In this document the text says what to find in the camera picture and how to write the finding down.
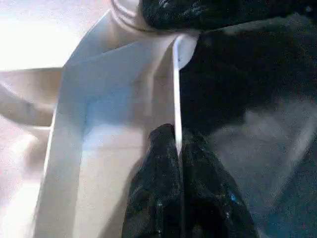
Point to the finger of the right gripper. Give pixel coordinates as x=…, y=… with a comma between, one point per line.
x=198, y=12

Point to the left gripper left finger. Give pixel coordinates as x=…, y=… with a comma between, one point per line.
x=156, y=193

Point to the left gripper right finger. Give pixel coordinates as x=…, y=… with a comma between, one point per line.
x=210, y=198

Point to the white plastic table leg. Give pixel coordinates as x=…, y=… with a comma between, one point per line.
x=126, y=15

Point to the white plastic table top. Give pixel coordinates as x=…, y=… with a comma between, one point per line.
x=99, y=148

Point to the black plastic mat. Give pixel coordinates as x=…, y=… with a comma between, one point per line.
x=257, y=148

